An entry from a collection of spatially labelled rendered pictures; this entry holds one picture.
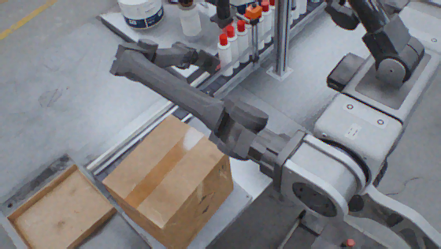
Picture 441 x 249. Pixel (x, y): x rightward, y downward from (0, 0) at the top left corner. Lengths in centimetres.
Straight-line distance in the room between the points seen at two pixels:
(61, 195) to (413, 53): 127
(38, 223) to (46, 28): 245
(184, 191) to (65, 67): 109
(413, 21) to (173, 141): 73
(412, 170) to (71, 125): 190
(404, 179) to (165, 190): 169
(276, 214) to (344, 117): 159
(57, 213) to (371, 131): 116
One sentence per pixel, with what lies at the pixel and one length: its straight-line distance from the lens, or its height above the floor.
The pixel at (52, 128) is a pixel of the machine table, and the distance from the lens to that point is 177.
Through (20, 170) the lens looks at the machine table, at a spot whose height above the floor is 83.
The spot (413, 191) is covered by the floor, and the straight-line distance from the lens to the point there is 248.
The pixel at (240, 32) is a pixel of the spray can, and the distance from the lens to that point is 159.
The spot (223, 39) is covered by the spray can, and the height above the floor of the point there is 108.
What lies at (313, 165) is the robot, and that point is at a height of 150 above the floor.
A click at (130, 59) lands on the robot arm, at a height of 147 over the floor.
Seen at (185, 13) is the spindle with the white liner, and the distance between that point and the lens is 172.
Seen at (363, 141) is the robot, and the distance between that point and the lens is 70.
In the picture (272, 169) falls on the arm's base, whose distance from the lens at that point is 72.
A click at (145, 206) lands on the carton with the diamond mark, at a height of 112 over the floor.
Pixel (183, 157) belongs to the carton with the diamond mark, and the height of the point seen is 112.
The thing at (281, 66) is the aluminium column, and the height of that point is 89.
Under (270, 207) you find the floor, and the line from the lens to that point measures 228.
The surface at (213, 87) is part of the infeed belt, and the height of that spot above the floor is 88.
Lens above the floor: 210
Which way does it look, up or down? 54 degrees down
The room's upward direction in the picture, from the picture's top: 8 degrees counter-clockwise
